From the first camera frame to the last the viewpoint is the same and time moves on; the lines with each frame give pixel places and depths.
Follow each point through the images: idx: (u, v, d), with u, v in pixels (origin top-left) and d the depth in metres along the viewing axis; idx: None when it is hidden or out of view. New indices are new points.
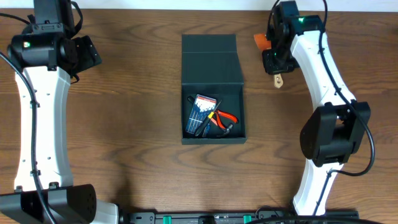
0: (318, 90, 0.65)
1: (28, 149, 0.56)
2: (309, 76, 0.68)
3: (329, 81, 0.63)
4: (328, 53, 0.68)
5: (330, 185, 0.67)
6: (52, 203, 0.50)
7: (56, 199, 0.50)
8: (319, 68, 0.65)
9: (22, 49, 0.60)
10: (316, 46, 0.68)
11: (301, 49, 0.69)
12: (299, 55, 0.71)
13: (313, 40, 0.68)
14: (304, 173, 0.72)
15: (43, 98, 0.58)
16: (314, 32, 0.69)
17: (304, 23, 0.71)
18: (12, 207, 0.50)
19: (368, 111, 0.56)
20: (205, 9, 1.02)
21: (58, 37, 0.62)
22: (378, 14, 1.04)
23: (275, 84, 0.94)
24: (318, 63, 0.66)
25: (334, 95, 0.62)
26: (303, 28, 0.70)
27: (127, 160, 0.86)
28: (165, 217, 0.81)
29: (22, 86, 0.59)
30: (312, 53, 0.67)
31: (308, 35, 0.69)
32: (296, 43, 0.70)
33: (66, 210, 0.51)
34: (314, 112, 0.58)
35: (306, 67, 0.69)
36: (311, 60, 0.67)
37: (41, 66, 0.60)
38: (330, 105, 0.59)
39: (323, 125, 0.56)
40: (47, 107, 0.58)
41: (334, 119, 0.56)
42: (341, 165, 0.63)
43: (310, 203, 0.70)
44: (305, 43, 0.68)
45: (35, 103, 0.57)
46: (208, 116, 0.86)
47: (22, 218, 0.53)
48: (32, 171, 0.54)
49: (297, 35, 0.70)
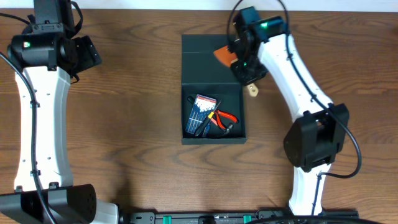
0: (291, 98, 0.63)
1: (27, 149, 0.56)
2: (282, 84, 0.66)
3: (303, 89, 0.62)
4: (297, 56, 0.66)
5: (321, 186, 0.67)
6: (53, 203, 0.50)
7: (56, 199, 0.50)
8: (291, 76, 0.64)
9: (22, 49, 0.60)
10: (283, 53, 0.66)
11: (269, 57, 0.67)
12: (268, 63, 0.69)
13: (280, 46, 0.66)
14: (294, 177, 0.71)
15: (43, 98, 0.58)
16: (279, 37, 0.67)
17: (268, 28, 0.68)
18: (12, 207, 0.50)
19: (346, 112, 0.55)
20: (205, 9, 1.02)
21: (57, 37, 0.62)
22: (379, 14, 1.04)
23: (250, 93, 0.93)
24: (288, 70, 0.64)
25: (311, 102, 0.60)
26: (268, 34, 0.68)
27: (127, 160, 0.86)
28: (165, 217, 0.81)
29: (22, 86, 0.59)
30: (282, 61, 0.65)
31: (273, 42, 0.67)
32: (263, 51, 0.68)
33: (66, 210, 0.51)
34: (295, 124, 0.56)
35: (277, 74, 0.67)
36: (282, 68, 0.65)
37: (41, 66, 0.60)
38: (310, 113, 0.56)
39: (306, 136, 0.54)
40: (47, 107, 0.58)
41: (316, 127, 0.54)
42: (328, 166, 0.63)
43: (305, 204, 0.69)
44: (272, 51, 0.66)
45: (35, 103, 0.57)
46: (208, 116, 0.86)
47: (22, 218, 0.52)
48: (32, 172, 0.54)
49: (263, 42, 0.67)
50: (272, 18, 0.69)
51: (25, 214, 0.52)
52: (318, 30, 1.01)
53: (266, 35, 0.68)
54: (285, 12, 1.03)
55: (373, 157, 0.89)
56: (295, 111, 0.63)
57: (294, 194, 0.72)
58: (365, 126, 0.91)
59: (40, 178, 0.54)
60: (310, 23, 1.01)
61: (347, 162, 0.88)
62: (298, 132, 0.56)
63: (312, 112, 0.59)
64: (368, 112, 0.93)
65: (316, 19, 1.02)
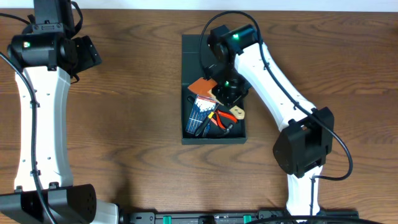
0: (275, 108, 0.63)
1: (28, 149, 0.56)
2: (263, 94, 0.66)
3: (284, 98, 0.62)
4: (273, 65, 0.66)
5: (316, 188, 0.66)
6: (53, 203, 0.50)
7: (55, 200, 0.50)
8: (270, 85, 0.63)
9: (22, 49, 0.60)
10: (259, 63, 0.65)
11: (245, 69, 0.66)
12: (246, 75, 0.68)
13: (255, 56, 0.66)
14: (288, 180, 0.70)
15: (43, 98, 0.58)
16: (252, 48, 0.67)
17: (240, 38, 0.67)
18: (12, 207, 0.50)
19: (329, 115, 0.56)
20: (205, 9, 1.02)
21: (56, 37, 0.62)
22: (379, 14, 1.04)
23: (237, 116, 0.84)
24: (267, 79, 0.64)
25: (294, 109, 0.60)
26: (240, 45, 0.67)
27: (127, 160, 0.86)
28: (165, 217, 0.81)
29: (22, 86, 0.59)
30: (259, 71, 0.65)
31: (247, 53, 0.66)
32: (239, 63, 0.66)
33: (66, 210, 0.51)
34: (281, 134, 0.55)
35: (256, 85, 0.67)
36: (260, 78, 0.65)
37: (41, 66, 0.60)
38: (294, 121, 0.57)
39: (294, 145, 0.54)
40: (46, 107, 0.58)
41: (302, 135, 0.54)
42: (320, 168, 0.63)
43: (303, 205, 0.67)
44: (249, 61, 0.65)
45: (35, 103, 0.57)
46: (208, 116, 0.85)
47: (22, 217, 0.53)
48: (32, 172, 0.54)
49: (237, 54, 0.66)
50: (242, 28, 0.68)
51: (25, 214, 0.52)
52: (318, 30, 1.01)
53: (239, 46, 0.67)
54: (285, 12, 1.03)
55: (374, 157, 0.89)
56: (279, 121, 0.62)
57: (290, 195, 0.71)
58: (366, 126, 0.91)
59: (40, 178, 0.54)
60: (310, 23, 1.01)
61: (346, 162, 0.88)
62: (285, 141, 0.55)
63: (297, 119, 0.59)
64: (368, 112, 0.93)
65: (317, 19, 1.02)
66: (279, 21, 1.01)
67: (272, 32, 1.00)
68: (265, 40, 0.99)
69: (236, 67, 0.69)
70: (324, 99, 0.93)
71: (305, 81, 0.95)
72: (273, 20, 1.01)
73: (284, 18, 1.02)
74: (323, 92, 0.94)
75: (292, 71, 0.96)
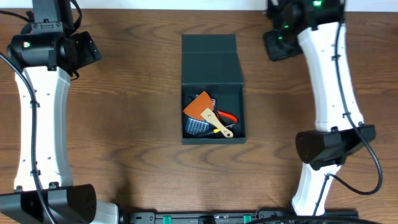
0: (323, 105, 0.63)
1: (27, 150, 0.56)
2: (316, 79, 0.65)
3: (337, 100, 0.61)
4: (343, 61, 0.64)
5: (328, 186, 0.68)
6: (52, 203, 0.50)
7: (56, 200, 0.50)
8: (330, 78, 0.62)
9: (22, 49, 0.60)
10: (330, 49, 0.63)
11: (312, 48, 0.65)
12: (307, 54, 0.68)
13: (328, 40, 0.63)
14: (302, 172, 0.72)
15: (43, 98, 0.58)
16: (330, 26, 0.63)
17: (322, 5, 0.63)
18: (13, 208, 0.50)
19: (371, 130, 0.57)
20: (204, 10, 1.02)
21: (56, 37, 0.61)
22: (379, 14, 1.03)
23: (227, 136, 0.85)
24: (330, 70, 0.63)
25: (342, 117, 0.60)
26: (321, 12, 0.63)
27: (127, 160, 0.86)
28: (165, 217, 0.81)
29: (22, 86, 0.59)
30: (324, 58, 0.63)
31: (322, 31, 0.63)
32: (306, 37, 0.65)
33: (66, 210, 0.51)
34: (319, 136, 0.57)
35: (313, 71, 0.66)
36: (323, 66, 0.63)
37: (41, 66, 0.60)
38: (337, 129, 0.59)
39: (324, 152, 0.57)
40: (46, 107, 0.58)
41: (336, 145, 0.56)
42: (337, 168, 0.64)
43: (310, 203, 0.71)
44: (319, 45, 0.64)
45: (35, 103, 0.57)
46: (214, 130, 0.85)
47: (22, 218, 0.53)
48: (32, 172, 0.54)
49: (310, 27, 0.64)
50: None
51: (25, 215, 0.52)
52: None
53: (317, 14, 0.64)
54: None
55: None
56: (322, 119, 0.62)
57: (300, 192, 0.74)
58: None
59: (40, 177, 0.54)
60: None
61: (347, 162, 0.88)
62: (318, 144, 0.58)
63: (342, 128, 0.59)
64: (368, 112, 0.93)
65: None
66: None
67: None
68: None
69: (299, 38, 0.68)
70: None
71: (305, 81, 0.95)
72: None
73: None
74: None
75: (293, 70, 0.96)
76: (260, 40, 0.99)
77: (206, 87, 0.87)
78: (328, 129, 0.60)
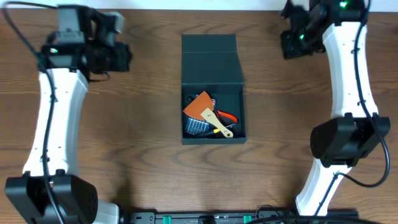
0: (340, 95, 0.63)
1: (39, 139, 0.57)
2: (335, 73, 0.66)
3: (354, 89, 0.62)
4: (362, 55, 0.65)
5: (334, 187, 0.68)
6: (56, 190, 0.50)
7: (61, 185, 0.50)
8: (348, 69, 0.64)
9: (50, 55, 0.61)
10: (351, 43, 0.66)
11: (334, 43, 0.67)
12: (328, 51, 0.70)
13: (349, 35, 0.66)
14: (311, 170, 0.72)
15: (61, 95, 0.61)
16: (352, 26, 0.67)
17: (346, 8, 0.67)
18: (19, 192, 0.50)
19: (388, 124, 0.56)
20: (205, 9, 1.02)
21: (79, 48, 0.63)
22: (379, 14, 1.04)
23: (227, 136, 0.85)
24: (349, 63, 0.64)
25: (357, 105, 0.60)
26: (344, 13, 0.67)
27: (127, 160, 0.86)
28: (165, 217, 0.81)
29: (45, 83, 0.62)
30: (346, 51, 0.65)
31: (344, 27, 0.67)
32: (329, 33, 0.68)
33: (69, 198, 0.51)
34: (333, 121, 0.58)
35: (333, 65, 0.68)
36: (342, 58, 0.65)
37: (63, 69, 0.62)
38: (351, 115, 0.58)
39: (337, 137, 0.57)
40: (64, 104, 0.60)
41: (350, 132, 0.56)
42: (348, 168, 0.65)
43: (313, 203, 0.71)
44: (340, 38, 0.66)
45: (53, 98, 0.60)
46: (214, 130, 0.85)
47: (23, 206, 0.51)
48: (42, 158, 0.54)
49: (333, 23, 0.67)
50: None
51: (28, 202, 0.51)
52: None
53: (341, 14, 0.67)
54: None
55: (373, 157, 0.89)
56: (336, 108, 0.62)
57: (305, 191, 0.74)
58: None
59: (48, 164, 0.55)
60: None
61: None
62: (331, 130, 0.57)
63: (356, 114, 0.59)
64: None
65: None
66: (279, 22, 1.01)
67: (272, 33, 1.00)
68: (266, 40, 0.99)
69: (323, 36, 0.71)
70: (323, 99, 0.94)
71: (305, 81, 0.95)
72: (273, 20, 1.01)
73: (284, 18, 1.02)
74: (323, 92, 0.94)
75: (293, 71, 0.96)
76: (260, 39, 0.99)
77: (206, 87, 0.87)
78: (341, 113, 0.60)
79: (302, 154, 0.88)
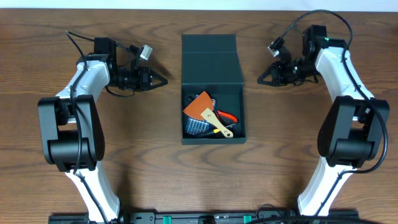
0: (338, 91, 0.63)
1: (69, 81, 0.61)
2: (332, 84, 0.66)
3: (349, 82, 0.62)
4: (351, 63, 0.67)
5: (338, 187, 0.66)
6: (80, 105, 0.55)
7: (82, 103, 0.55)
8: (341, 72, 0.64)
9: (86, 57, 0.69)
10: (337, 55, 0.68)
11: (324, 60, 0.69)
12: (323, 71, 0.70)
13: (336, 51, 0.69)
14: (315, 170, 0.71)
15: (91, 66, 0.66)
16: (338, 48, 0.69)
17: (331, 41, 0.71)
18: (46, 109, 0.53)
19: (386, 106, 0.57)
20: (204, 9, 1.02)
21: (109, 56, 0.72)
22: (378, 14, 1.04)
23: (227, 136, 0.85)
24: (340, 69, 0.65)
25: (354, 91, 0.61)
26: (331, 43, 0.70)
27: (127, 160, 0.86)
28: (165, 217, 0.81)
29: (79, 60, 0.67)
30: (336, 62, 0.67)
31: (331, 47, 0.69)
32: (321, 56, 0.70)
33: (88, 115, 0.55)
34: (333, 105, 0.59)
35: (327, 78, 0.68)
36: (334, 67, 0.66)
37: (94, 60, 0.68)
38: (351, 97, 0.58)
39: (341, 114, 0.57)
40: (93, 72, 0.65)
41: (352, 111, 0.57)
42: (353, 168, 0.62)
43: (314, 203, 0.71)
44: (328, 54, 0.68)
45: (86, 66, 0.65)
46: (214, 130, 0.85)
47: (47, 126, 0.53)
48: (70, 88, 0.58)
49: (321, 48, 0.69)
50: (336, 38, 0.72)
51: (53, 119, 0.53)
52: None
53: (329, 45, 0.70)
54: (285, 12, 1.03)
55: None
56: None
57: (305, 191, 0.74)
58: None
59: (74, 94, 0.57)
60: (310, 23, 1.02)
61: None
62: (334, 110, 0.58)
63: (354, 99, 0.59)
64: None
65: (317, 20, 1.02)
66: (279, 22, 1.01)
67: (272, 32, 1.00)
68: (265, 40, 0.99)
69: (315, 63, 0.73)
70: (323, 99, 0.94)
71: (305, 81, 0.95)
72: (273, 20, 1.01)
73: (284, 18, 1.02)
74: (323, 92, 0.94)
75: None
76: (260, 39, 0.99)
77: (206, 87, 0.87)
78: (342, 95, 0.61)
79: (302, 154, 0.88)
